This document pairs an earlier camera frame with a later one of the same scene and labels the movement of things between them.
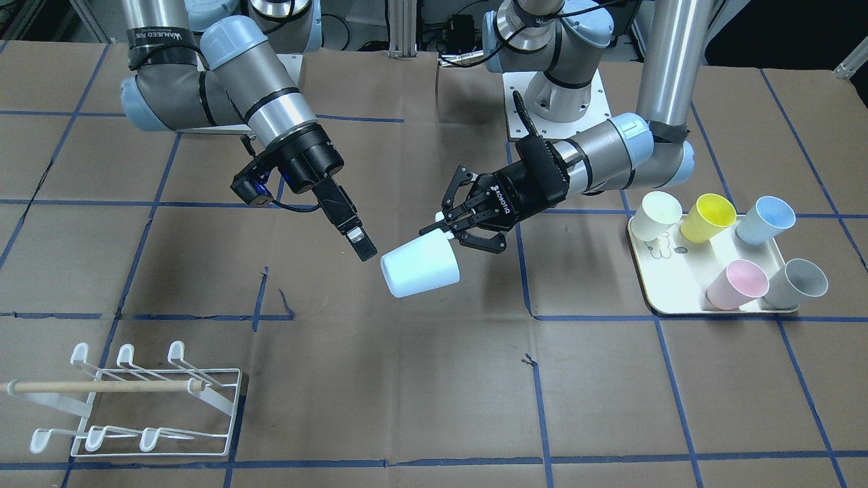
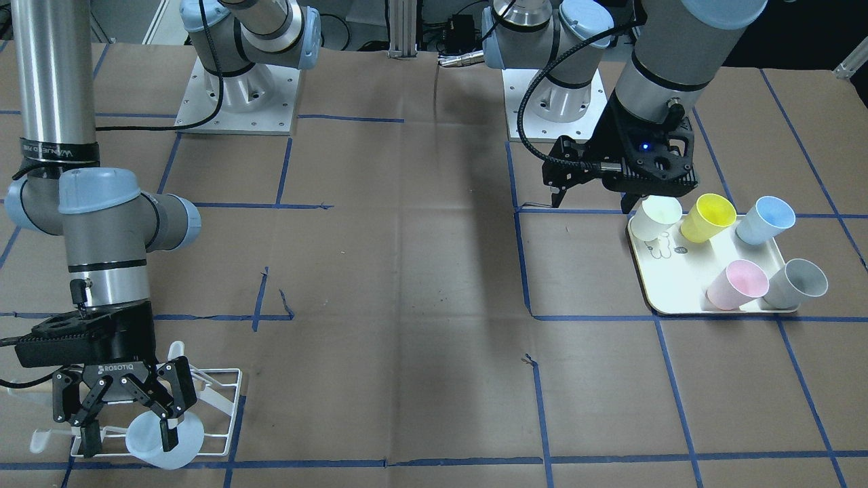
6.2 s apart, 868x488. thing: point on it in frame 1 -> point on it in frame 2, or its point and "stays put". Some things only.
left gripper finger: [462, 175] -> [628, 201]
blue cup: [770, 217] stays put
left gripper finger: [459, 228] -> [557, 197]
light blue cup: [428, 263] -> [144, 437]
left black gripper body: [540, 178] -> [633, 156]
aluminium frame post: [403, 29] stays put
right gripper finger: [361, 243] -> [67, 404]
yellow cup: [711, 213] stays put
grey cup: [799, 282] stays put
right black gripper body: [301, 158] -> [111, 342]
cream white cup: [657, 213] stays put
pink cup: [742, 282] stays put
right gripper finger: [335, 200] -> [178, 374]
